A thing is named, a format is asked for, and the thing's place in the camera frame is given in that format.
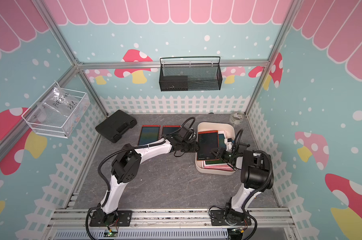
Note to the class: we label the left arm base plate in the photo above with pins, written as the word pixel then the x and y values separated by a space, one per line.
pixel 116 219

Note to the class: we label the clear plastic bag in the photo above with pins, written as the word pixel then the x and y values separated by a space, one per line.
pixel 59 105

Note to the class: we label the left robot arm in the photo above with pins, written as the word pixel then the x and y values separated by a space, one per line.
pixel 121 167

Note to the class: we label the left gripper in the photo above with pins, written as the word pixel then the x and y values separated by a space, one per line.
pixel 194 144

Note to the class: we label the black mesh wall basket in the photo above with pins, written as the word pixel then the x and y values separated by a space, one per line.
pixel 204 73

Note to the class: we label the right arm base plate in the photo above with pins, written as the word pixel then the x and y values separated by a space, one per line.
pixel 229 218

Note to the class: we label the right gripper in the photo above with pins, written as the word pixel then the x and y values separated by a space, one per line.
pixel 221 153

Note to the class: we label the red frame writing tablet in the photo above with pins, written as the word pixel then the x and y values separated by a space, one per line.
pixel 148 134

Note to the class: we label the black box in basket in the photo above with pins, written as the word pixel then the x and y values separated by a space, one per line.
pixel 173 83

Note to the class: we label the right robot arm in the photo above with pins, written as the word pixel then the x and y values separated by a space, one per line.
pixel 256 177

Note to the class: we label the clear tape roll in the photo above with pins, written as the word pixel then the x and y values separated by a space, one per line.
pixel 237 118

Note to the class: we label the black plastic tool case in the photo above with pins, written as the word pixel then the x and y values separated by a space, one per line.
pixel 116 125

